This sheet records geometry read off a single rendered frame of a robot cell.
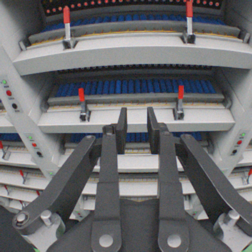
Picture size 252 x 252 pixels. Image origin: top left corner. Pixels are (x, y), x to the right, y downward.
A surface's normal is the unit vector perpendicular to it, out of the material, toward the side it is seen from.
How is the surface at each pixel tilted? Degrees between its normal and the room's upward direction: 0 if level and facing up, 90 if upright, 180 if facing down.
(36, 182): 19
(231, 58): 109
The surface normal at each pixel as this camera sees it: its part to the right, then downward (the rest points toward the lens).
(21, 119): -0.04, 0.60
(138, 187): -0.06, -0.56
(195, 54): -0.02, 0.83
